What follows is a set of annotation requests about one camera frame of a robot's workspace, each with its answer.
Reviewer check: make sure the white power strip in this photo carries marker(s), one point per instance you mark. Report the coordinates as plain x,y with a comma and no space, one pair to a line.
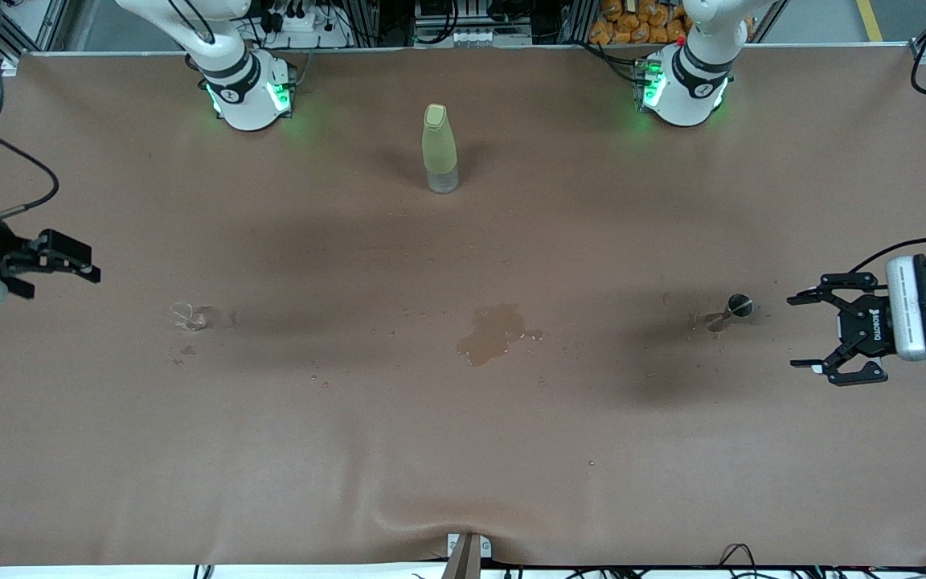
302,22

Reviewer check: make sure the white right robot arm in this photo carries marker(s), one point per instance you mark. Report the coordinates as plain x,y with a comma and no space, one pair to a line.
242,92

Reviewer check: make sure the small metal shaker cup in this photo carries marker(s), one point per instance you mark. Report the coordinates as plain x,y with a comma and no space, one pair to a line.
739,304

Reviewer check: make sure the grey control box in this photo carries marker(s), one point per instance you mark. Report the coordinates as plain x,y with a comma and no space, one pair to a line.
471,36

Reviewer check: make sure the brown slanted bar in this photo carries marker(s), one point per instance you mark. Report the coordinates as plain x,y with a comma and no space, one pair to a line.
463,563

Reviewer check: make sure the white table edge bracket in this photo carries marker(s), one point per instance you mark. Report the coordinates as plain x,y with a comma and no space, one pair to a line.
485,548

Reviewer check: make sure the orange packaged snacks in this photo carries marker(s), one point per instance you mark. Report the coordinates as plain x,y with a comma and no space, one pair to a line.
632,28

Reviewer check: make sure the brown table mat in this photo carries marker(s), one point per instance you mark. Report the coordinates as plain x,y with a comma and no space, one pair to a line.
463,442

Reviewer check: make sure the yellow-green frosted bottle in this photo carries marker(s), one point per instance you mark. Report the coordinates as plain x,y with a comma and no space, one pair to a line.
439,153

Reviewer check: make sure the clear glass measuring cup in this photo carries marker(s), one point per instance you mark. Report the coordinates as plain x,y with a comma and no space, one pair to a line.
192,320

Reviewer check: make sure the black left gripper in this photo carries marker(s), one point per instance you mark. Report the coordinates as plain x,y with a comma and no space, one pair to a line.
862,325

